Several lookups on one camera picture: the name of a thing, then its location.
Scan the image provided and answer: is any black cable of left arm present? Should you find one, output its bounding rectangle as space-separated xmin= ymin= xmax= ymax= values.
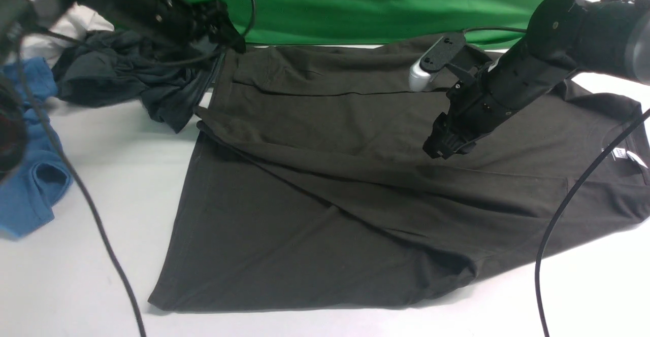
xmin=10 ymin=0 xmax=254 ymax=337

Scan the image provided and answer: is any green backdrop cloth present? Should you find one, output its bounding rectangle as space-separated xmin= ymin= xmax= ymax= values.
xmin=112 ymin=0 xmax=590 ymax=51

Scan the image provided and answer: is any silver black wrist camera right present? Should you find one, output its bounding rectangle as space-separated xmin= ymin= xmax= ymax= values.
xmin=408 ymin=32 xmax=466 ymax=92

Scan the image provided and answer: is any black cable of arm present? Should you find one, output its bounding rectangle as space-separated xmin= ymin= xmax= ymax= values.
xmin=460 ymin=0 xmax=650 ymax=337
xmin=10 ymin=0 xmax=254 ymax=337

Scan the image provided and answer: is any white crumpled garment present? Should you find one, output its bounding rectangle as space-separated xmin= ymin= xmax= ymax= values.
xmin=15 ymin=5 xmax=115 ymax=68

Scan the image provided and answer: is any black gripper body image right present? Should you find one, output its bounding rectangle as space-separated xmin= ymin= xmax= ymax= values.
xmin=422 ymin=82 xmax=508 ymax=159

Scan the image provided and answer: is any dark gray long-sleeved shirt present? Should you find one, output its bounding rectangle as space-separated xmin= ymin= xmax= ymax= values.
xmin=148 ymin=36 xmax=642 ymax=313

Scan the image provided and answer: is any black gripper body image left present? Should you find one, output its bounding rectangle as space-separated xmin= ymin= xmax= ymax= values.
xmin=177 ymin=0 xmax=246 ymax=53

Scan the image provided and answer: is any dark teal crumpled garment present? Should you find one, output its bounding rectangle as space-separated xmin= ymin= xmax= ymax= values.
xmin=52 ymin=31 xmax=219 ymax=133

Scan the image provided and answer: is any blue crumpled garment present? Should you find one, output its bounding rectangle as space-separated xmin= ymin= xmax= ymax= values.
xmin=1 ymin=64 xmax=74 ymax=238

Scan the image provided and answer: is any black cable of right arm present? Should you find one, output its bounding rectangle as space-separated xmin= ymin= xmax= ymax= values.
xmin=460 ymin=0 xmax=650 ymax=337

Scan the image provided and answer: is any black silver robot arm right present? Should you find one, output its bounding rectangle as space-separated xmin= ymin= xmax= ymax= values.
xmin=409 ymin=0 xmax=649 ymax=159

